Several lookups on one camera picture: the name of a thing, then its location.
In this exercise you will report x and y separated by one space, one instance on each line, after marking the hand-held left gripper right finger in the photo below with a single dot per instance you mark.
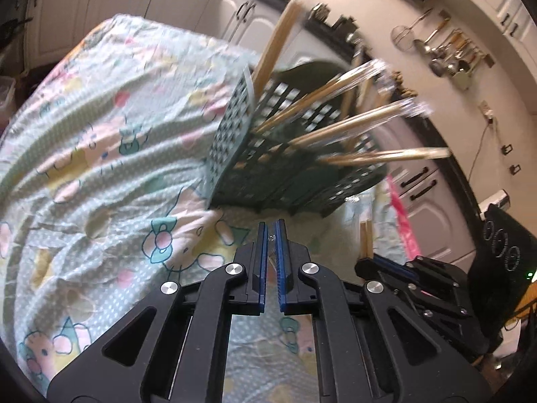
281 260

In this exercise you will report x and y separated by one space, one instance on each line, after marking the white cabinet door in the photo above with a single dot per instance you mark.
54 16
235 12

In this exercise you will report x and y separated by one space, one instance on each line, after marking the white cabinet drawers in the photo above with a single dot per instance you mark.
432 214

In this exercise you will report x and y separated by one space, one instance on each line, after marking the light wooden chopstick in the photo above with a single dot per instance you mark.
363 239
370 239

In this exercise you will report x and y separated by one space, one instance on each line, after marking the bundle of wooden chopsticks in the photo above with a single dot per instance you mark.
365 119

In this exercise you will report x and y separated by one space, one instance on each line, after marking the green perforated plastic basket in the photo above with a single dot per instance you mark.
235 134

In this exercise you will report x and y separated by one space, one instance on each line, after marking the clear plastic container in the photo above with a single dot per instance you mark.
7 100

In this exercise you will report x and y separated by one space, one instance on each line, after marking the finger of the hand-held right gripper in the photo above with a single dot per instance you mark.
390 269

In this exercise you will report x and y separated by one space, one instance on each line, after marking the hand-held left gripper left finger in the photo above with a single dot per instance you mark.
262 260

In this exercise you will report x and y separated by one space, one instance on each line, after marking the row of hanging kitchen utensils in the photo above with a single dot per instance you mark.
444 58

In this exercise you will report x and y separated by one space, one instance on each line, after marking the cartoon cat printed blanket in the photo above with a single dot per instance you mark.
105 134

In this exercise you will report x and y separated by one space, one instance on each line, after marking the white wall socket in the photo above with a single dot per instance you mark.
486 111

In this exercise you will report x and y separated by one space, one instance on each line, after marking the black stove with knobs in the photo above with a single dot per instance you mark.
499 239

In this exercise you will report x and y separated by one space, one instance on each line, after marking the dark round pot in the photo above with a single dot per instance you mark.
310 73

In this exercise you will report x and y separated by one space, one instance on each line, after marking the small white appliance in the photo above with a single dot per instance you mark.
495 203

